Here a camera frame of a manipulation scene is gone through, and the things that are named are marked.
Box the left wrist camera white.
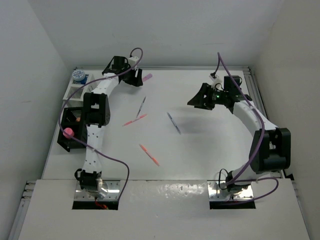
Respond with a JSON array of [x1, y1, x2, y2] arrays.
[[128, 56, 140, 67]]

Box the grey thin pen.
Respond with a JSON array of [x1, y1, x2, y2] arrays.
[[136, 96, 147, 118]]

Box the black slotted organizer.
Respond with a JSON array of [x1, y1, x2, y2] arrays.
[[57, 107, 88, 152]]

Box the metal base plate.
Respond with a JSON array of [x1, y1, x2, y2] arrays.
[[73, 180, 121, 202], [207, 180, 254, 202]]

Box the white slotted organizer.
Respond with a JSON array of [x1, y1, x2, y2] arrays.
[[63, 73, 98, 105]]

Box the red wire at left base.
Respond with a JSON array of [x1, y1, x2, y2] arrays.
[[94, 199, 109, 210]]

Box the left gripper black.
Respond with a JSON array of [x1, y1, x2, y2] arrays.
[[121, 63, 143, 87]]

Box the black cable at right base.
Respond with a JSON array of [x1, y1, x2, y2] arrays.
[[218, 167, 230, 191]]

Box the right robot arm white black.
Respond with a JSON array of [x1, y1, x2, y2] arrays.
[[187, 73, 291, 193]]

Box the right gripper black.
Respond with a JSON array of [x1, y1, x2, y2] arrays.
[[188, 83, 228, 111]]

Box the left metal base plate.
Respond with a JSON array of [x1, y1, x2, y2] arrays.
[[73, 180, 121, 202]]

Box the blue clear pen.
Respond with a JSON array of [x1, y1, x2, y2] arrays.
[[167, 112, 181, 135]]

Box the purple highlighter marker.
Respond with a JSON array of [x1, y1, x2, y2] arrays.
[[142, 73, 153, 82]]

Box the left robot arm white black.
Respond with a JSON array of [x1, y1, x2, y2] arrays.
[[75, 55, 143, 194]]

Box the pink cap glue bottle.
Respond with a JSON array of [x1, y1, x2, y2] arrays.
[[62, 127, 75, 139]]

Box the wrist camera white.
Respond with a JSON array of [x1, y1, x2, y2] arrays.
[[128, 56, 140, 67], [209, 72, 223, 90]]

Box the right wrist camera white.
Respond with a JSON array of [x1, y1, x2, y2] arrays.
[[209, 72, 223, 90]]

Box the orange clear pen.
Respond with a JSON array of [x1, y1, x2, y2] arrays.
[[139, 144, 160, 167]]

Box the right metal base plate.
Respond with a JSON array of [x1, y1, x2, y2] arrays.
[[207, 180, 254, 202]]

